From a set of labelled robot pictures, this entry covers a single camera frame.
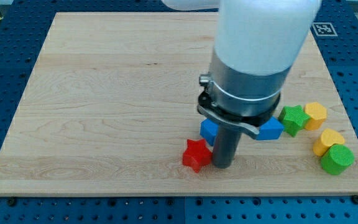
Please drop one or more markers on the wooden board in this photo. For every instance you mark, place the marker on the wooden board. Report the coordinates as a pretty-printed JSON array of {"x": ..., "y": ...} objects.
[{"x": 111, "y": 103}]

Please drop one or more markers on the blue cube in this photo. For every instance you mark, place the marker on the blue cube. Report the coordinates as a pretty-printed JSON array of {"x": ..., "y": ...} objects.
[{"x": 209, "y": 130}]

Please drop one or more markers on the yellow heart block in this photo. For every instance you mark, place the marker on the yellow heart block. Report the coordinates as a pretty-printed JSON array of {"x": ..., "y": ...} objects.
[{"x": 326, "y": 139}]

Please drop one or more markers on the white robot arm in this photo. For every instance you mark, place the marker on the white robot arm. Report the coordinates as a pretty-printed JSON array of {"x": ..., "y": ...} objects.
[{"x": 255, "y": 46}]

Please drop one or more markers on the red star block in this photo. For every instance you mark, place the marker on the red star block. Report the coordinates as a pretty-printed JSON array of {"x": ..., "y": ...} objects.
[{"x": 196, "y": 154}]

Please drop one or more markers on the blue block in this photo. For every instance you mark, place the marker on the blue block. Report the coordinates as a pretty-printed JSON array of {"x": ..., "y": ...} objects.
[{"x": 271, "y": 130}]

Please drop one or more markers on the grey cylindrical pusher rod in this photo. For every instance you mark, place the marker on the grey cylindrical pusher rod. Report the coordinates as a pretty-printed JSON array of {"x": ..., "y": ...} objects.
[{"x": 225, "y": 145}]

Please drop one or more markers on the green star block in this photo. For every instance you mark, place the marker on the green star block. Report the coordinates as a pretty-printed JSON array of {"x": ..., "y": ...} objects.
[{"x": 293, "y": 119}]

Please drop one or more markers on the green cylinder block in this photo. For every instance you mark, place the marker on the green cylinder block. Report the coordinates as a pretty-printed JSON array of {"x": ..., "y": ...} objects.
[{"x": 337, "y": 159}]

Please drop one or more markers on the yellow hexagon block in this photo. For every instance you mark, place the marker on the yellow hexagon block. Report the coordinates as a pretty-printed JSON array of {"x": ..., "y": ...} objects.
[{"x": 318, "y": 115}]

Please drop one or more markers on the silver clamp flange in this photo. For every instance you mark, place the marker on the silver clamp flange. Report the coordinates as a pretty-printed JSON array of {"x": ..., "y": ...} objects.
[{"x": 237, "y": 101}]

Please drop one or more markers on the fiducial marker tag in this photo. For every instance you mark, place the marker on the fiducial marker tag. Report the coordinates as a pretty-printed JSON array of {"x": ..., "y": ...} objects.
[{"x": 324, "y": 29}]

